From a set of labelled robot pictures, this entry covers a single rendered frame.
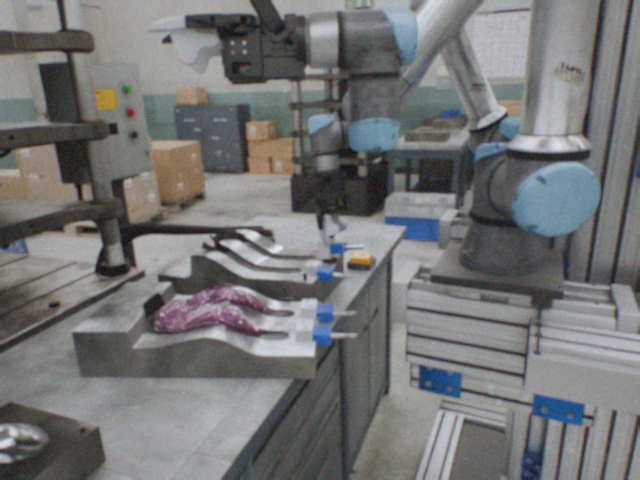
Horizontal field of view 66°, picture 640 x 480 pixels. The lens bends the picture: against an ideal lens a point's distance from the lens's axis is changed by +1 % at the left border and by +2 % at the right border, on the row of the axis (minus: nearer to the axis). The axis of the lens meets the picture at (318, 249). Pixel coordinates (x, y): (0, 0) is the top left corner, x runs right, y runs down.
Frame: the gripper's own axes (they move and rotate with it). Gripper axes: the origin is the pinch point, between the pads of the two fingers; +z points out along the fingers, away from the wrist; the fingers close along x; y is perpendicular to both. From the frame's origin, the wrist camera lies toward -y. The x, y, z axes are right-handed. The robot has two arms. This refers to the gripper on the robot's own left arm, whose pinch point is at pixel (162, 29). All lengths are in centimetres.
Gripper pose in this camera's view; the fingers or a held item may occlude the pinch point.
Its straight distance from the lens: 78.2
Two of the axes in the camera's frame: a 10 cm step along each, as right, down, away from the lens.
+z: -10.0, 0.4, -0.1
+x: -0.2, -1.9, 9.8
